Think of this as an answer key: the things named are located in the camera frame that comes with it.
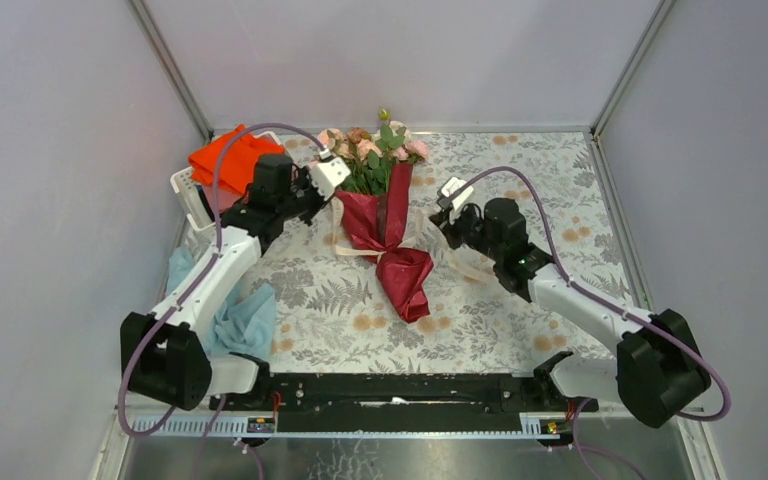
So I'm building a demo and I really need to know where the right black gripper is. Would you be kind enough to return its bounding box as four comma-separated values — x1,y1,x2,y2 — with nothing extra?
430,202,503,263

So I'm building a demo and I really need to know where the cream ribbon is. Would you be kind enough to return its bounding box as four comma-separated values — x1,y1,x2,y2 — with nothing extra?
330,199,496,284

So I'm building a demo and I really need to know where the dried brown fake flower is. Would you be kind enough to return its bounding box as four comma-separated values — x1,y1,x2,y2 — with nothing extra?
345,127,373,148

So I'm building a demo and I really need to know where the peach fake flower stem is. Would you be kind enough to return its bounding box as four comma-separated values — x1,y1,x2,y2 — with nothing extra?
353,140,383,194

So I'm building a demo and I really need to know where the dark red wrapping paper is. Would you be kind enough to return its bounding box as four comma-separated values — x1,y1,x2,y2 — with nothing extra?
336,164,434,324

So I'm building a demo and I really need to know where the pink fake flower bunch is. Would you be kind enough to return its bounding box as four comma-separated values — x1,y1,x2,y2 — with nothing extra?
393,140,429,164

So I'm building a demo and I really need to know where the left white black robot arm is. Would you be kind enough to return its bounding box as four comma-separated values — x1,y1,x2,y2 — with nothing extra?
118,154,349,411

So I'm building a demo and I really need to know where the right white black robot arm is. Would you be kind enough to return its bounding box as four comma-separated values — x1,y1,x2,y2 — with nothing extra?
429,197,713,428

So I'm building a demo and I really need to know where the orange folded cloth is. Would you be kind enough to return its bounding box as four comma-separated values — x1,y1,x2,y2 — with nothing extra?
188,124,286,196

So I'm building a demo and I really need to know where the white plastic basket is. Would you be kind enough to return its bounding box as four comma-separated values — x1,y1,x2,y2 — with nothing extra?
170,130,283,233

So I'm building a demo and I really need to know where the floral patterned tablecloth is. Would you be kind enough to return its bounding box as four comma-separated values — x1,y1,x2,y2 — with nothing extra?
241,132,635,374

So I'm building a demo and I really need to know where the light blue cloth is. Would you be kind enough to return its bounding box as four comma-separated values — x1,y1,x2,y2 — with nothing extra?
202,281,277,363

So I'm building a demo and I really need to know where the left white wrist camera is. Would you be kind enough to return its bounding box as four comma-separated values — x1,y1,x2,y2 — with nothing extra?
308,157,351,200

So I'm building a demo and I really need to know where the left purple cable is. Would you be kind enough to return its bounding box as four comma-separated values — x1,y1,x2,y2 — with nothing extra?
117,121,330,480

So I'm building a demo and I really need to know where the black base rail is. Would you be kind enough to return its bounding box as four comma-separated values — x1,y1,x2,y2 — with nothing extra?
209,373,584,434

